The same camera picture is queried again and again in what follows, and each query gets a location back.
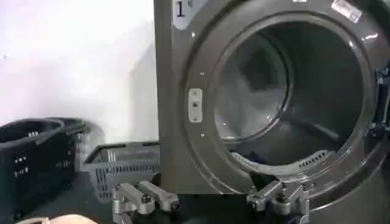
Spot black plastic laundry basket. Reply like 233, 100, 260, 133
0, 117, 89, 223

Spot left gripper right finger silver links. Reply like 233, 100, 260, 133
246, 180, 310, 224

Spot grey dryer with round opening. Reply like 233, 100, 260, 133
153, 0, 390, 224

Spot dark clothes in drum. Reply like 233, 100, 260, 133
236, 149, 275, 167

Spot grey plastic laundry basket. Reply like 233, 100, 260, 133
81, 141, 161, 203

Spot pale cloth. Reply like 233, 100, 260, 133
15, 214, 99, 224

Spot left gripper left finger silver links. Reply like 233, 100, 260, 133
112, 180, 180, 224

